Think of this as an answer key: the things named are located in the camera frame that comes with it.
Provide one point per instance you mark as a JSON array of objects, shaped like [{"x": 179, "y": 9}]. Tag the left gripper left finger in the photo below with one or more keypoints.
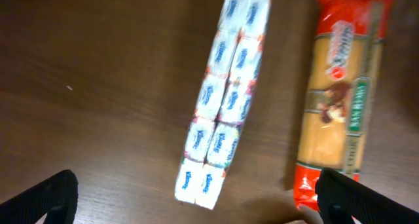
[{"x": 55, "y": 199}]

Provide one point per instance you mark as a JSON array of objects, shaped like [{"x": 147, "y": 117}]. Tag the orange spaghetti packet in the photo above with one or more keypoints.
[{"x": 346, "y": 61}]

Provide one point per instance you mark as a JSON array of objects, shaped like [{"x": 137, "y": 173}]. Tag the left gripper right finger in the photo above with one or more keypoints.
[{"x": 344, "y": 200}]

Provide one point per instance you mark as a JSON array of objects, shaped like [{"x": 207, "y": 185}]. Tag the white tissue multipack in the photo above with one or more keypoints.
[{"x": 223, "y": 102}]

